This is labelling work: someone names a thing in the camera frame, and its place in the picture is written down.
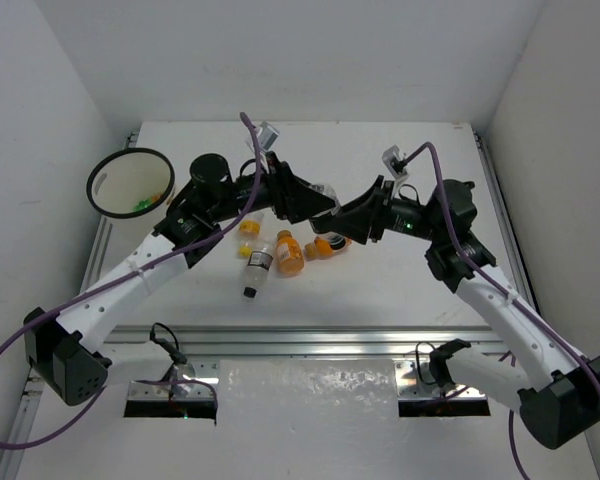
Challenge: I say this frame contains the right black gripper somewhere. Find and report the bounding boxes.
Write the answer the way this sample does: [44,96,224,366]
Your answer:
[325,174,444,242]

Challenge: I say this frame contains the clear bottle black label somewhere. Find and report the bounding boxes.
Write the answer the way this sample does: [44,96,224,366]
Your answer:
[242,240,275,299]
[311,183,341,217]

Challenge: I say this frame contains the orange juice bottle floral label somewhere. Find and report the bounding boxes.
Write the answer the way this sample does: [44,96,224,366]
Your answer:
[304,236,351,261]

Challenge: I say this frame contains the orange juice bottle barcode label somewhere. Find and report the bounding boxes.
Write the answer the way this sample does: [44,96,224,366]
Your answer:
[276,230,304,276]

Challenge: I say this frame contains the green plastic bottle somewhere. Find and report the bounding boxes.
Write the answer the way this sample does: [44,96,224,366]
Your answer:
[132,199,151,212]

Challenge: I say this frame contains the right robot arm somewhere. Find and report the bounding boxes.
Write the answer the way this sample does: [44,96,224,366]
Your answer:
[311,178,600,449]

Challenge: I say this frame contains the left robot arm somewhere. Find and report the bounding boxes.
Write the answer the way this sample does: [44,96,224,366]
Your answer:
[25,153,336,406]

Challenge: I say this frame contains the white bin with black rim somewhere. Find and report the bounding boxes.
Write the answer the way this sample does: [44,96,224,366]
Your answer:
[86,148,176,242]

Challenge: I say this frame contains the clear bottle yellow label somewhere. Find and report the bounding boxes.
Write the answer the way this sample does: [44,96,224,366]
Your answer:
[237,211,265,258]

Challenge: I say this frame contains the clear bottle black label front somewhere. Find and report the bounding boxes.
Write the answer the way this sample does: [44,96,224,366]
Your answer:
[242,240,275,299]

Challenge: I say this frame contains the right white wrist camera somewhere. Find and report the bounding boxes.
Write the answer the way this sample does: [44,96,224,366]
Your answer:
[381,145,408,183]

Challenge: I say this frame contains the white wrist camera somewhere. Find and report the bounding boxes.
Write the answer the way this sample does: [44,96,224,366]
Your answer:
[381,145,408,183]
[256,121,280,152]

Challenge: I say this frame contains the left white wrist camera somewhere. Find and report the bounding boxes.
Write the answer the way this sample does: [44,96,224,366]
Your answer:
[256,121,280,152]

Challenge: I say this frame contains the right black base cable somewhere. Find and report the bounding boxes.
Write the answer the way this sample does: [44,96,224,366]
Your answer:
[413,340,446,396]

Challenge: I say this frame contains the black base cable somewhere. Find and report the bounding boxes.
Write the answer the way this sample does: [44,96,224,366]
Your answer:
[148,322,189,371]
[413,340,446,396]

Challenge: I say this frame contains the aluminium right side rail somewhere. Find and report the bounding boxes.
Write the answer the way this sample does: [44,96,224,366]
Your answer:
[473,130,539,312]

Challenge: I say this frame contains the aluminium rail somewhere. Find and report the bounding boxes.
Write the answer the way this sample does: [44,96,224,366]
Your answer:
[473,130,539,312]
[99,324,506,359]
[0,217,112,479]

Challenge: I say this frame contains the left black base cable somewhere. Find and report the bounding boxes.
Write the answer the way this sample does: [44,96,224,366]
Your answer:
[148,322,189,371]

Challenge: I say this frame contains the aluminium front rail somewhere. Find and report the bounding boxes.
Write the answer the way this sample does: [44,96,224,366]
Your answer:
[99,324,506,359]

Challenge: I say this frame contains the aluminium left side rail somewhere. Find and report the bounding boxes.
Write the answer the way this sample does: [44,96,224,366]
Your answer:
[0,217,112,479]

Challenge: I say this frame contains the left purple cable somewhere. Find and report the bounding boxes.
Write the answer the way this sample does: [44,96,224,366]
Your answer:
[0,111,271,449]

